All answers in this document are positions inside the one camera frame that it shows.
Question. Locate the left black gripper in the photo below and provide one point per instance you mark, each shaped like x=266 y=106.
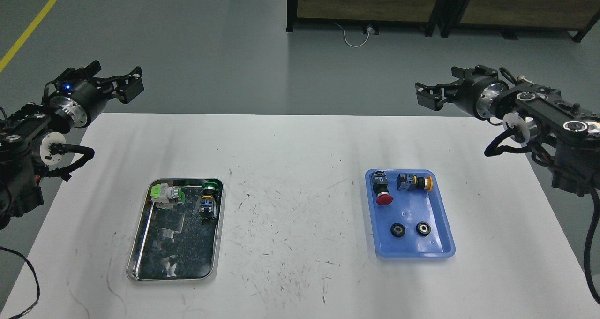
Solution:
x=77 y=97

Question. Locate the yellow push button switch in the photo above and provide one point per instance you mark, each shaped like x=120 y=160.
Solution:
x=408 y=181

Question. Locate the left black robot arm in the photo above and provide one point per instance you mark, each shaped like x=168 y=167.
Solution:
x=33 y=143

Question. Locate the red mushroom push button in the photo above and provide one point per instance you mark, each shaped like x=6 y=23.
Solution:
x=379 y=184

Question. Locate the blue plastic tray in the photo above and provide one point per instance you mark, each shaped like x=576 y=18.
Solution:
x=409 y=208

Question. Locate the green button blue block switch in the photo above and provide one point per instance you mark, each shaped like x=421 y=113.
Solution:
x=210 y=200

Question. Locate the black gear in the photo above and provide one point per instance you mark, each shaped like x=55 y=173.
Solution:
x=397 y=230
x=423 y=228

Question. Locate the black framed wooden cabinet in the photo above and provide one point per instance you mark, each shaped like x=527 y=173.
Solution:
x=508 y=16

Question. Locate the green push button switch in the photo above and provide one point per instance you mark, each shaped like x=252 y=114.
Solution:
x=165 y=194

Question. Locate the silver metal tray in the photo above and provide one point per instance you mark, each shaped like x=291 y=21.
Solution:
x=174 y=242

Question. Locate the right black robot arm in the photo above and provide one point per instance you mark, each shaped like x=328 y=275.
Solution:
x=558 y=135

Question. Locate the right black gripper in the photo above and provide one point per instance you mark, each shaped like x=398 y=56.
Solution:
x=474 y=91

